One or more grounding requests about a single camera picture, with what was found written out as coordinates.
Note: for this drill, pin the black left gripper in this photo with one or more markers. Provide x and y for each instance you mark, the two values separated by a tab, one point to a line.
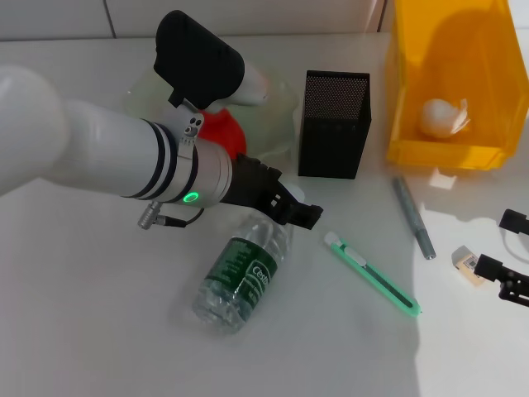
256	186

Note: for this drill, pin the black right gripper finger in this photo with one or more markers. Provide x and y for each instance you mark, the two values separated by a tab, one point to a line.
514	221
512	281

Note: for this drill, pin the beige eraser with barcode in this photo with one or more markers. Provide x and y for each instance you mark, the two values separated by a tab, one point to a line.
465	260

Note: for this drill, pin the green utility knife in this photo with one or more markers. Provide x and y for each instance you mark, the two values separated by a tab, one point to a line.
363	269

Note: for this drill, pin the clear bottle with green label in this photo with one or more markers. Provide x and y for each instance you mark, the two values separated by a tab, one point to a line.
244	273

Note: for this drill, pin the grey metal pen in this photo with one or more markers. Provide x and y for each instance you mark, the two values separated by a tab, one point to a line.
413	215

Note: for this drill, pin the red pepper toy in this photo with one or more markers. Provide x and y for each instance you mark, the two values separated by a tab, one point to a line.
225	132

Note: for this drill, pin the white paper ball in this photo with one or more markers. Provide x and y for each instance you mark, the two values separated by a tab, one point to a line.
440	118

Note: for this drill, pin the black mesh pen holder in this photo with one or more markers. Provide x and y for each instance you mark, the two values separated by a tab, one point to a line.
330	140

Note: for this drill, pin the wavy green glass fruit plate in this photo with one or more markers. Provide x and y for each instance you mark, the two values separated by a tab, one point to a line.
274	124

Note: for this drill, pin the yellow plastic bin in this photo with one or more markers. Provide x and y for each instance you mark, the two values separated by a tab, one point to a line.
454	62

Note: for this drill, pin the left wrist camera housing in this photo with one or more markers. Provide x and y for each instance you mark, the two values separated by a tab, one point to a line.
198	62

